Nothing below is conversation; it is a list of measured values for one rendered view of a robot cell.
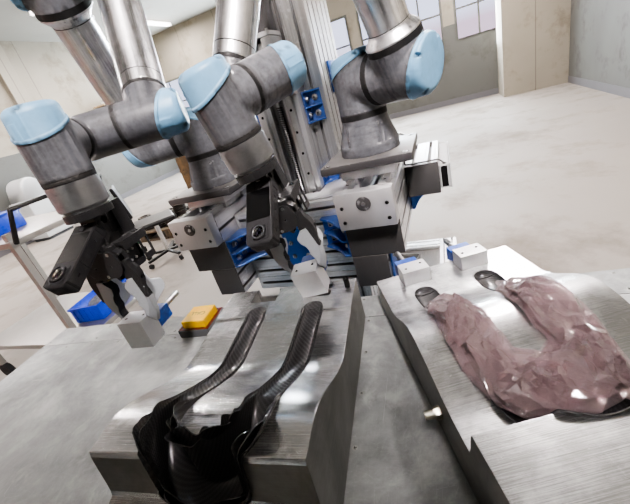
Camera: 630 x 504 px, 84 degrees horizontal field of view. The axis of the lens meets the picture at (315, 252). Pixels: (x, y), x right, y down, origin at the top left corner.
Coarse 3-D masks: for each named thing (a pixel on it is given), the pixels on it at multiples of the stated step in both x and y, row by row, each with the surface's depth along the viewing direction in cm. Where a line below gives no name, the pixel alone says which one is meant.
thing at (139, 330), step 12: (168, 300) 68; (132, 312) 62; (144, 312) 61; (168, 312) 65; (120, 324) 59; (132, 324) 59; (144, 324) 59; (156, 324) 61; (132, 336) 60; (144, 336) 59; (156, 336) 61
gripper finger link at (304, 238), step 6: (318, 228) 63; (300, 234) 58; (306, 234) 58; (318, 234) 62; (300, 240) 59; (306, 240) 59; (312, 240) 58; (306, 246) 59; (312, 246) 59; (318, 246) 59; (312, 252) 60; (318, 252) 60; (324, 252) 61; (318, 258) 60; (324, 258) 61; (318, 264) 61; (324, 264) 62
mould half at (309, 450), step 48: (288, 288) 68; (336, 288) 64; (288, 336) 56; (336, 336) 53; (192, 384) 49; (240, 384) 46; (336, 384) 44; (192, 432) 37; (288, 432) 34; (336, 432) 41; (144, 480) 38; (288, 480) 33; (336, 480) 38
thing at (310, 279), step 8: (304, 256) 68; (312, 256) 66; (296, 264) 64; (304, 264) 63; (312, 264) 62; (296, 272) 62; (304, 272) 61; (312, 272) 60; (320, 272) 62; (296, 280) 62; (304, 280) 62; (312, 280) 61; (320, 280) 61; (328, 280) 64; (304, 288) 63; (312, 288) 62; (320, 288) 62; (328, 288) 63; (304, 296) 64
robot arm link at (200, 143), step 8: (192, 112) 97; (192, 120) 97; (192, 128) 98; (200, 128) 99; (176, 136) 98; (184, 136) 98; (192, 136) 99; (200, 136) 99; (208, 136) 100; (176, 144) 99; (184, 144) 99; (192, 144) 100; (200, 144) 100; (208, 144) 101; (176, 152) 101; (184, 152) 102; (192, 152) 101; (200, 152) 101
